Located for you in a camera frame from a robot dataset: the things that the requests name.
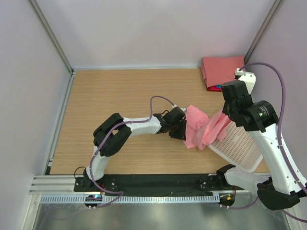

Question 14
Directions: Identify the pink t-shirt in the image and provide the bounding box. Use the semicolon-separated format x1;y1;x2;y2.
184;105;231;150

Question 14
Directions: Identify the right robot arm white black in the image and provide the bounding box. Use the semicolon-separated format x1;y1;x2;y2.
216;80;307;210

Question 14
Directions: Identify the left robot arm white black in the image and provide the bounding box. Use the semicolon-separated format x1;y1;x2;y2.
83;105;187;192

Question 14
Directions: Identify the folded red t-shirt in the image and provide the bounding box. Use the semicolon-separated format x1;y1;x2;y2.
205;80;222;92

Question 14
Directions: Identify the folded salmon t-shirt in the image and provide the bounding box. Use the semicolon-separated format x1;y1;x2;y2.
201;56;244;88

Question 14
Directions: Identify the white plastic basket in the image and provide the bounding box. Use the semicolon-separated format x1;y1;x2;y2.
208;122;263;173

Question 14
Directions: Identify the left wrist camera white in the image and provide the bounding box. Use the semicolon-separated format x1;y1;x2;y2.
172;104;187;114

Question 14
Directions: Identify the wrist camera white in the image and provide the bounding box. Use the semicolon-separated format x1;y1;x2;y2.
235;68;256;94
172;104;187;114

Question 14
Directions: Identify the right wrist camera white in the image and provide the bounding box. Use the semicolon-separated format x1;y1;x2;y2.
235;68;256;94

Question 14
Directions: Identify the white slotted cable duct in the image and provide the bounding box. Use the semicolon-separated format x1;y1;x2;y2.
40;194;220;205

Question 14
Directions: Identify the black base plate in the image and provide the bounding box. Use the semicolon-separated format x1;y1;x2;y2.
74;174;241;196

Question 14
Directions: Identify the right aluminium corner post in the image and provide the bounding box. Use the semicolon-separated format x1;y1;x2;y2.
244;0;284;64

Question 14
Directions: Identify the aluminium corner post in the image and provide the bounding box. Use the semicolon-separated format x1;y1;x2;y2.
244;0;284;64
28;0;74;75

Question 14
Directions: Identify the left aluminium corner post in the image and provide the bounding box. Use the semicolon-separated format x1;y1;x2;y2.
28;0;74;75

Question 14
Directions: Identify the aluminium front rail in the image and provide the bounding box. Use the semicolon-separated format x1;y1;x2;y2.
28;174;77;194

